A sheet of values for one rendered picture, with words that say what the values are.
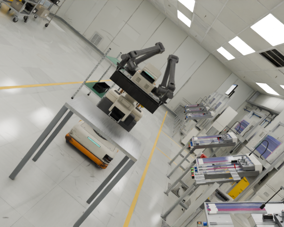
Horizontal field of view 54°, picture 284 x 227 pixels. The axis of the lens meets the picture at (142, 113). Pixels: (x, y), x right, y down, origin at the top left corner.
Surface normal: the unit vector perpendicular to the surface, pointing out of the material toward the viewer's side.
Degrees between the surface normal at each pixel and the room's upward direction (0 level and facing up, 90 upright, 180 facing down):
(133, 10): 90
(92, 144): 90
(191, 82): 90
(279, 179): 90
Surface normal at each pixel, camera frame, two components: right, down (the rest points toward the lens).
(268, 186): -0.14, 0.14
